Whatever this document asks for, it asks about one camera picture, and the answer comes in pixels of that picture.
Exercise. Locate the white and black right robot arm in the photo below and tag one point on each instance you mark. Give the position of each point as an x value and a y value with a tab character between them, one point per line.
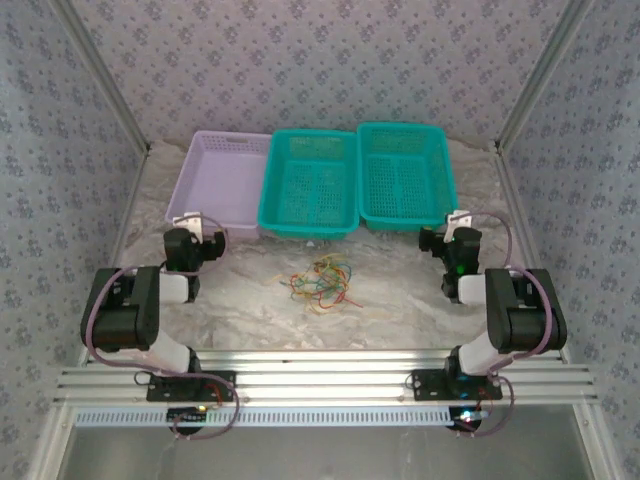
520	310

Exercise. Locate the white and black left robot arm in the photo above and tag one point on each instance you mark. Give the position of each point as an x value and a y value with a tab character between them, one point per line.
125	310

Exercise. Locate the lilac plastic basket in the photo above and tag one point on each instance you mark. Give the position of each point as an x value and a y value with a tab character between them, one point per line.
220	180

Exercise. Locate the teal plastic basket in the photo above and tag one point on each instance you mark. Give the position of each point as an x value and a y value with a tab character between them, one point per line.
407	175
310	185

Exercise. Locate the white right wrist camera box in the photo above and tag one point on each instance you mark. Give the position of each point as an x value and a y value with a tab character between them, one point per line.
457	220

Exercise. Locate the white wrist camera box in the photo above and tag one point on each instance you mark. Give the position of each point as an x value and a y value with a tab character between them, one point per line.
192	222
457	220

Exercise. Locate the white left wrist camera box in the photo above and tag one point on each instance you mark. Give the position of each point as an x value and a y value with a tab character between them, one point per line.
192	222

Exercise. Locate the aluminium side rail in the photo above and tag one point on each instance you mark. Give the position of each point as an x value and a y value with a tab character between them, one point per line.
520	210
127	215

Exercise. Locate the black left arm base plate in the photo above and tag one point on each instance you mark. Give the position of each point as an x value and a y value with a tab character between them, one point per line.
222	377

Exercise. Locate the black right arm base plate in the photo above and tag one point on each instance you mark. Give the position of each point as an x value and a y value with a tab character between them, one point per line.
425	385

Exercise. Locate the aluminium mounting rail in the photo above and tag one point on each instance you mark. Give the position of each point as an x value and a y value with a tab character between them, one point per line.
325	380

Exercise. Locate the aluminium frame post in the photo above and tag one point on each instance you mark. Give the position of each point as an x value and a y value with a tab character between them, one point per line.
102	75
542	75

